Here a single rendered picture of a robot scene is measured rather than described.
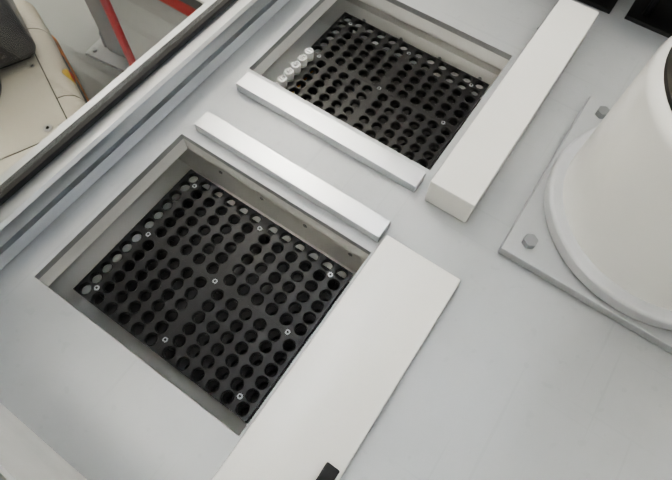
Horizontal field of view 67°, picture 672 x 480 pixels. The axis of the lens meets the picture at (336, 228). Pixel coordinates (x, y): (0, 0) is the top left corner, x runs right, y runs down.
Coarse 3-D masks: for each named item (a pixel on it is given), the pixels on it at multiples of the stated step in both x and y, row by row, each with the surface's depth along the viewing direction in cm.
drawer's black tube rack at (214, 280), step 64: (192, 192) 57; (128, 256) 53; (192, 256) 53; (256, 256) 54; (320, 256) 54; (128, 320) 53; (192, 320) 50; (256, 320) 51; (320, 320) 54; (256, 384) 48
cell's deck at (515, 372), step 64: (320, 0) 65; (384, 0) 66; (448, 0) 65; (512, 0) 66; (576, 0) 66; (256, 64) 60; (512, 64) 61; (576, 64) 61; (640, 64) 61; (192, 128) 55; (256, 128) 55; (128, 192) 52; (384, 192) 52; (512, 192) 53; (64, 256) 49; (448, 256) 49; (0, 320) 45; (64, 320) 45; (448, 320) 46; (512, 320) 46; (576, 320) 47; (0, 384) 43; (64, 384) 43; (128, 384) 43; (448, 384) 44; (512, 384) 44; (576, 384) 44; (640, 384) 44; (64, 448) 41; (128, 448) 41; (192, 448) 41; (384, 448) 41; (448, 448) 42; (512, 448) 42; (576, 448) 42; (640, 448) 42
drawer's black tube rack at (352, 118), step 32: (352, 32) 70; (384, 32) 69; (320, 64) 67; (352, 64) 66; (384, 64) 66; (416, 64) 66; (448, 64) 66; (320, 96) 64; (352, 96) 64; (384, 96) 64; (416, 96) 64; (448, 96) 64; (480, 96) 64; (384, 128) 61; (416, 128) 65; (448, 128) 62; (416, 160) 59
